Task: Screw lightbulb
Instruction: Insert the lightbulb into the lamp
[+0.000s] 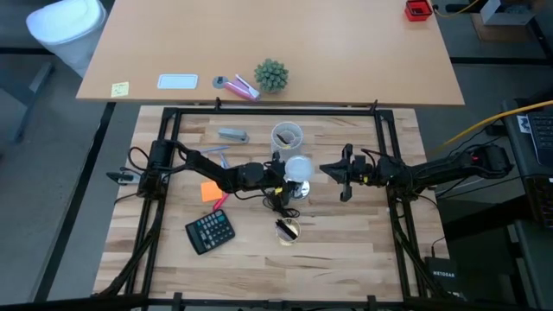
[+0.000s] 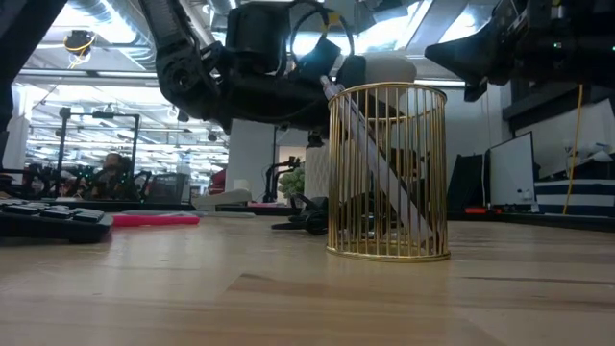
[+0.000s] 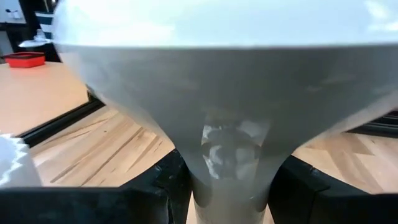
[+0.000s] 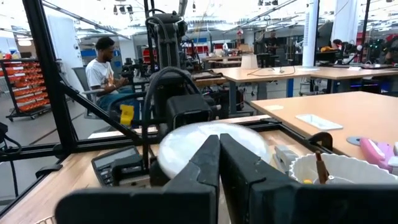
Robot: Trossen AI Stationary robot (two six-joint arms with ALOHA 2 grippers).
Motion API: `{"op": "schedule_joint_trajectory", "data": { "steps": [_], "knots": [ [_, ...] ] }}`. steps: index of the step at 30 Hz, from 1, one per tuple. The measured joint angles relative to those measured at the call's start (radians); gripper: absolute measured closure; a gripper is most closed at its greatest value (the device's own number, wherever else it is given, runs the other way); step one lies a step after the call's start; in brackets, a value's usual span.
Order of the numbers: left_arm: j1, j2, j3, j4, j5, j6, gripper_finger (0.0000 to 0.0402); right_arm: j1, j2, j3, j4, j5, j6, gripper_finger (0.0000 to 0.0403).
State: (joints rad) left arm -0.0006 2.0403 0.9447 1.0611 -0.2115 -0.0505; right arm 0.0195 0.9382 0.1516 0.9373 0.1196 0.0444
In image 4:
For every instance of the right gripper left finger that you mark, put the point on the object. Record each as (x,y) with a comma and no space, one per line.
(174,205)

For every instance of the black calculator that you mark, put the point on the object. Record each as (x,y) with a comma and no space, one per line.
(115,157)

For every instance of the person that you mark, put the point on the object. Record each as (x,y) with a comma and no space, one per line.
(99,74)
(272,42)

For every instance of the white rectangular tray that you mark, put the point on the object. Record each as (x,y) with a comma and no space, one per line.
(317,122)

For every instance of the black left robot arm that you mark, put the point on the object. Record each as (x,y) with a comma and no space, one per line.
(168,37)

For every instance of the grey office chair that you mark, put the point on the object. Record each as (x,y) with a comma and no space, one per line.
(80,81)

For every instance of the yellow item in cup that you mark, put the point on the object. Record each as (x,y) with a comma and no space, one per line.
(308,181)

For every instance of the yellow sticky note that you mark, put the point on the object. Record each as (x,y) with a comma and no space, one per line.
(273,108)

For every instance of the black metal table frame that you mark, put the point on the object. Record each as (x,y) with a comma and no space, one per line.
(46,77)

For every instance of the light wooden desk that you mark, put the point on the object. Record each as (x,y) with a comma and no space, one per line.
(342,105)

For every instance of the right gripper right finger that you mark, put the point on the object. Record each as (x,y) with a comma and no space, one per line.
(280,205)

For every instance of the grey desk grommet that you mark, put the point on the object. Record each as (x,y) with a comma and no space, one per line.
(353,140)

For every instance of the grey stapler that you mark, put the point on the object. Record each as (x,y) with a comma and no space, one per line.
(284,155)

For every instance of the light wooden table row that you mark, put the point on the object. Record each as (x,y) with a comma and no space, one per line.
(342,74)

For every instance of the brown pen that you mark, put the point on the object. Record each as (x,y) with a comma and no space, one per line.
(321,171)

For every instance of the black frame clamp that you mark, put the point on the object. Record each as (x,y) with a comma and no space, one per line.
(48,170)
(321,138)

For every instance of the rack with red bins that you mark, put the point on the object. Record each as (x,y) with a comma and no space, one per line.
(28,87)

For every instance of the white ribbed pen cup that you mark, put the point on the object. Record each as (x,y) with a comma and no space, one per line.
(342,168)

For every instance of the beige lampshade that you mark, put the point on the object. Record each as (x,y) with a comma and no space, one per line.
(249,62)

